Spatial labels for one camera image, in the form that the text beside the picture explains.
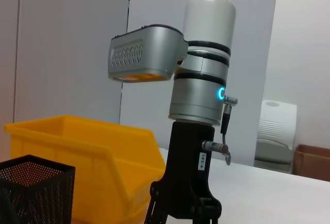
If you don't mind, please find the white plastic appliance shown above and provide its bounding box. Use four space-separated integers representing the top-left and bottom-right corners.
254 99 298 175

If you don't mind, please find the black mesh pen holder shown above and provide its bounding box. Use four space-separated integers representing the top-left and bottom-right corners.
0 154 76 224

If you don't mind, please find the right gripper cable with plug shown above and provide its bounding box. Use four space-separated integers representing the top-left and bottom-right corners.
202 93 238 167

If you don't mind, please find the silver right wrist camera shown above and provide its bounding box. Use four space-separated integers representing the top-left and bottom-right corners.
107 24 189 83

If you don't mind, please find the brown cardboard box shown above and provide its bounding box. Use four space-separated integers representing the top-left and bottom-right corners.
293 143 330 183

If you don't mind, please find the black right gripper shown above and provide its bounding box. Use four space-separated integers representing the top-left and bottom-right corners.
143 121 223 224

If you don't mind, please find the yellow plastic storage bin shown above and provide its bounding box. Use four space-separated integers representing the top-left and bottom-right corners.
4 115 166 222

